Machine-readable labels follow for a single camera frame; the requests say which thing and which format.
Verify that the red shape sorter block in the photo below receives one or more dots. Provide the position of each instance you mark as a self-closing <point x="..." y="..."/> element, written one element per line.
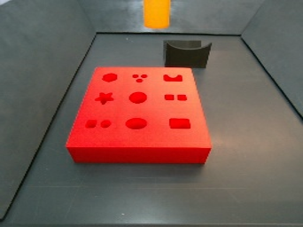
<point x="141" y="117"/>

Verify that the black curved holder block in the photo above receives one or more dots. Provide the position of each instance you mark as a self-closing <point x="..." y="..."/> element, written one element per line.
<point x="186" y="53"/>

